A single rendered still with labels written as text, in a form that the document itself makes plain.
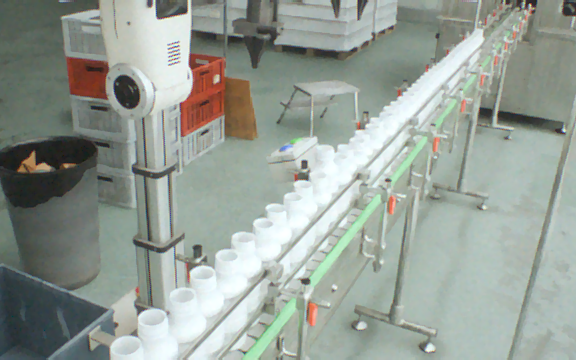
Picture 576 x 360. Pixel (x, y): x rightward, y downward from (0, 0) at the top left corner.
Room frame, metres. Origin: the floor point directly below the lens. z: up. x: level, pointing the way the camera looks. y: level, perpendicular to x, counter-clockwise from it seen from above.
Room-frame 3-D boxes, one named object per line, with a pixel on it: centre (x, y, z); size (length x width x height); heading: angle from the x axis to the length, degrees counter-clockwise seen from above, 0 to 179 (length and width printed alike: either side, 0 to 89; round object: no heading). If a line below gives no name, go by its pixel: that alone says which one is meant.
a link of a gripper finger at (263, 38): (1.24, 0.09, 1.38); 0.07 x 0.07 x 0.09; 80
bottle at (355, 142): (1.27, -0.16, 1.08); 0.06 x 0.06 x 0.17
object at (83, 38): (3.39, 1.01, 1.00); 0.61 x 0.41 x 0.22; 163
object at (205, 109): (4.07, 0.81, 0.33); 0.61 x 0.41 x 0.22; 158
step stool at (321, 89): (4.61, -0.22, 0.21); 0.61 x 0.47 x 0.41; 28
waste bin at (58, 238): (2.35, 1.09, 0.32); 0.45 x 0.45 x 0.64
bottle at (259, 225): (0.85, 0.04, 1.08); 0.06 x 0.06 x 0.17
